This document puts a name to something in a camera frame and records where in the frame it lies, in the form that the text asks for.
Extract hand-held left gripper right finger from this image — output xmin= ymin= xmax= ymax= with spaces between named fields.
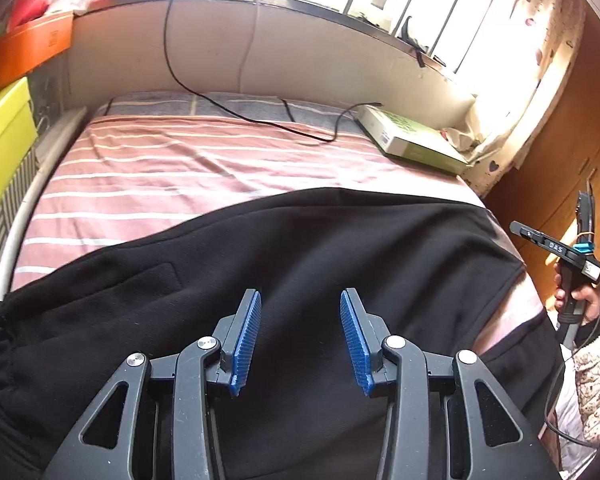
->
xmin=340 ymin=287 xmax=561 ymax=480

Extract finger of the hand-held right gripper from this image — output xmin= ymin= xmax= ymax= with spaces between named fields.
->
xmin=574 ymin=180 xmax=597 ymax=246

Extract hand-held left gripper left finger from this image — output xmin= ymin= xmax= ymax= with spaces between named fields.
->
xmin=42 ymin=289 xmax=262 ymax=480

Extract black pants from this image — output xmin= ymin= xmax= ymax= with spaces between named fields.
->
xmin=0 ymin=187 xmax=566 ymax=480

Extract person's right hand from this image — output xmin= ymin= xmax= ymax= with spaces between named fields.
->
xmin=554 ymin=264 xmax=600 ymax=325

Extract wooden wardrobe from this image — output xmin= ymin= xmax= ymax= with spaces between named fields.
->
xmin=485 ymin=10 xmax=600 ymax=311

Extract heart print curtain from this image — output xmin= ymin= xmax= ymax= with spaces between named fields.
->
xmin=442 ymin=0 xmax=588 ymax=198

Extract long green white box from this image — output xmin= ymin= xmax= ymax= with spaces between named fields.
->
xmin=356 ymin=105 xmax=468 ymax=177

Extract pink striped bed sheet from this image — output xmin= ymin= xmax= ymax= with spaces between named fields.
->
xmin=10 ymin=91 xmax=548 ymax=356

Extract yellow-green box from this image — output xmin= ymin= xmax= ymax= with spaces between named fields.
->
xmin=0 ymin=77 xmax=38 ymax=216

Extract orange box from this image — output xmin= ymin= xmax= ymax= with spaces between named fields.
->
xmin=0 ymin=12 xmax=75 ymax=88

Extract red printed bag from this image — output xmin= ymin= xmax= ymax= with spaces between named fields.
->
xmin=7 ymin=0 xmax=51 ymax=31

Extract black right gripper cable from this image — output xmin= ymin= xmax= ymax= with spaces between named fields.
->
xmin=544 ymin=330 xmax=597 ymax=447

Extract black charging cable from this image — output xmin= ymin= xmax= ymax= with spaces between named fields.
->
xmin=162 ymin=0 xmax=383 ymax=143

